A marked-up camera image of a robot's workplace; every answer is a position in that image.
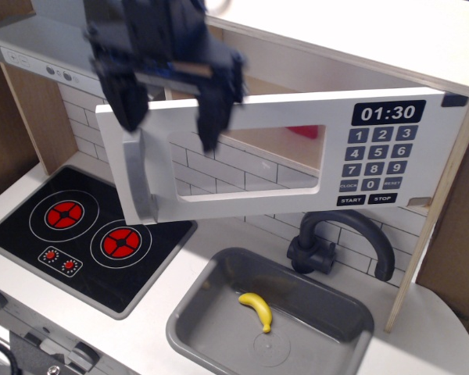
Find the grey toy sink basin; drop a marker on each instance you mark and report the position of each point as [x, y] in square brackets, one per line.
[246, 314]

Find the grey toy range hood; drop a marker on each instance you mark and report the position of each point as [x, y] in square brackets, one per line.
[50, 41]

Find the black toy stove top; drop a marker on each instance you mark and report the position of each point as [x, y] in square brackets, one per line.
[72, 233]

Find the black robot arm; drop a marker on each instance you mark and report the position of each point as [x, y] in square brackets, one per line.
[156, 11]

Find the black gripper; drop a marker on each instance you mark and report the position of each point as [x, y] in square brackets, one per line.
[172, 51]

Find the wooden toy microwave cabinet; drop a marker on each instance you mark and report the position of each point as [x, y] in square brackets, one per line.
[426, 42]

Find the grey oven control panel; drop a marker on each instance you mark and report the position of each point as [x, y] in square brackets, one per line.
[40, 343]

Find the yellow toy banana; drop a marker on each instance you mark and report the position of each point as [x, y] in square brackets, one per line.
[261, 308]

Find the dark grey toy faucet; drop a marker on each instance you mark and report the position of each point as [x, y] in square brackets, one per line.
[308, 252]

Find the white toy microwave door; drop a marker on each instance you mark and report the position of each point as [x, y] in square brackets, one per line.
[374, 148]

